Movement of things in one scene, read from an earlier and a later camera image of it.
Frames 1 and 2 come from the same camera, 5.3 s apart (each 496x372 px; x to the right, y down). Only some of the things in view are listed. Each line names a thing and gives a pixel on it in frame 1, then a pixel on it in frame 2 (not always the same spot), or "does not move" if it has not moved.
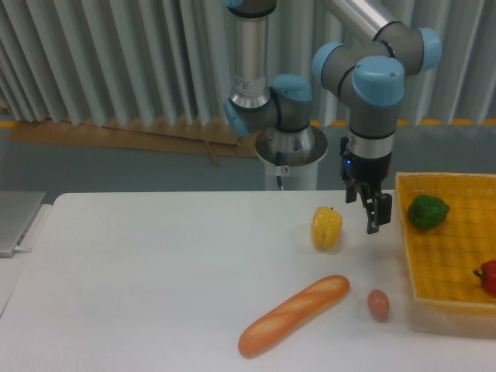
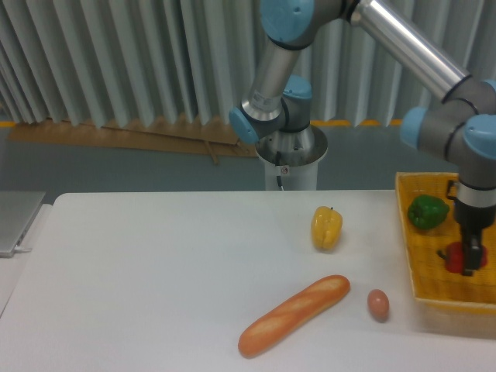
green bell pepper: (426, 211) does not move
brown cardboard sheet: (217, 140) does not move
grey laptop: (17, 209) does not move
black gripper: (360, 171) → (474, 211)
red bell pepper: (487, 275) → (454, 257)
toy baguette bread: (328, 294) does not move
